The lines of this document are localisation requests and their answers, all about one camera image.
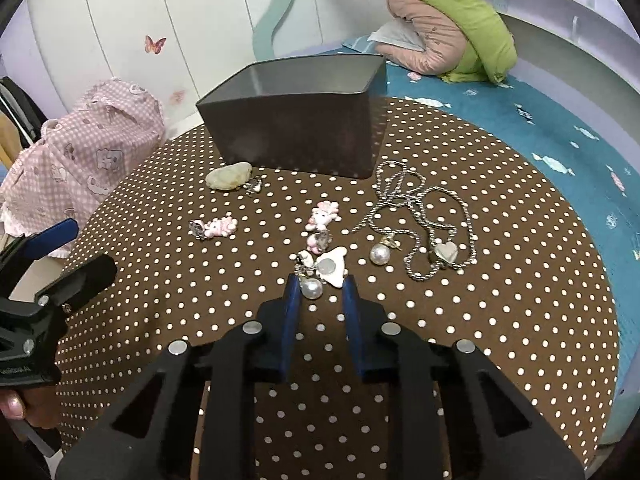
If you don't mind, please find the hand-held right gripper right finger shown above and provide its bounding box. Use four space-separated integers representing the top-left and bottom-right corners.
341 275 586 480

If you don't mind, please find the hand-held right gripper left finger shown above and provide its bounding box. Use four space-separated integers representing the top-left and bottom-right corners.
55 274 303 480

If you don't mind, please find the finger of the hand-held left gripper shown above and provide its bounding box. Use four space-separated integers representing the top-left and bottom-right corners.
36 254 118 313
0 219 80 267

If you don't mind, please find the pearl earring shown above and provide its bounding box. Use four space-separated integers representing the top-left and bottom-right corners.
292 251 323 302

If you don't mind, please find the white heart brooch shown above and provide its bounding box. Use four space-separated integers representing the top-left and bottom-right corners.
312 246 349 288

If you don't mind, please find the pearl pendant necklace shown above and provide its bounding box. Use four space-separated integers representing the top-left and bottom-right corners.
351 160 431 266

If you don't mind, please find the pink crystal ring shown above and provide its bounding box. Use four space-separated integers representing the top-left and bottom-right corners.
306 230 335 255

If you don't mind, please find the pink cat charm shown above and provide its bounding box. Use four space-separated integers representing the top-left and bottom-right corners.
305 201 341 233

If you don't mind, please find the silver heart pendant necklace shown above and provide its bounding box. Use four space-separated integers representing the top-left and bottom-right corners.
367 160 476 282

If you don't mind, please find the pale jade stone pendant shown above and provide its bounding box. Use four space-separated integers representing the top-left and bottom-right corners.
206 161 254 192

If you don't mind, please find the grey metal tin box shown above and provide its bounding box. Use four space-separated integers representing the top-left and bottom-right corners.
195 53 387 179

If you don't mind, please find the person's left hand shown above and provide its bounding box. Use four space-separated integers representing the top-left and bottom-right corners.
0 384 65 433

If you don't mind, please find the pink checked cloth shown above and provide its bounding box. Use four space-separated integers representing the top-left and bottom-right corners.
0 77 166 261

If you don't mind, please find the tan hanging garment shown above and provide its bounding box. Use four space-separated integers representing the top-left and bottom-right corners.
0 110 17 167

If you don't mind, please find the black hanging garment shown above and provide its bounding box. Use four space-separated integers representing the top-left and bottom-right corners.
0 76 43 147

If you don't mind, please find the brown polka-dot tablecloth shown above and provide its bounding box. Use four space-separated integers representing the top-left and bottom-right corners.
52 95 621 480

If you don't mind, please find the white pillow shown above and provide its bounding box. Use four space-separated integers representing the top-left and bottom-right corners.
366 22 426 52

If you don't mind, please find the pink puffer jacket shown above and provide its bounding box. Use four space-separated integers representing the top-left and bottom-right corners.
375 0 476 77

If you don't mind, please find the green blanket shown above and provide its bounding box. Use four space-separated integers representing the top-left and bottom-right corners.
407 0 518 85

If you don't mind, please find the teal bed frame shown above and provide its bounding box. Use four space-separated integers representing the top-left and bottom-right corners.
250 0 341 61

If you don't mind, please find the lilac wall shelf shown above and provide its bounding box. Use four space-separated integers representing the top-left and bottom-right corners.
400 0 640 126

